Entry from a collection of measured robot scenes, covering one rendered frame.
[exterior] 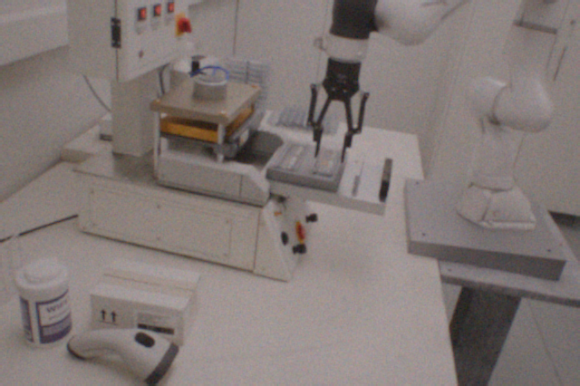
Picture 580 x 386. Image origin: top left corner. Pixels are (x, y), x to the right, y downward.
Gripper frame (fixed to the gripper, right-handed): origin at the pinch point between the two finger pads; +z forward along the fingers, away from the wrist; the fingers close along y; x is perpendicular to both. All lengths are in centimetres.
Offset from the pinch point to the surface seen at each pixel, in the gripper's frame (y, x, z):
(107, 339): -28, -53, 22
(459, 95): 53, 204, 31
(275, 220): -8.9, -12.3, 15.7
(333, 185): 2.5, -9.8, 5.4
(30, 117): -86, 9, 11
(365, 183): 9.5, -1.7, 7.0
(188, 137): -31.8, -9.5, 0.5
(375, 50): -2, 243, 20
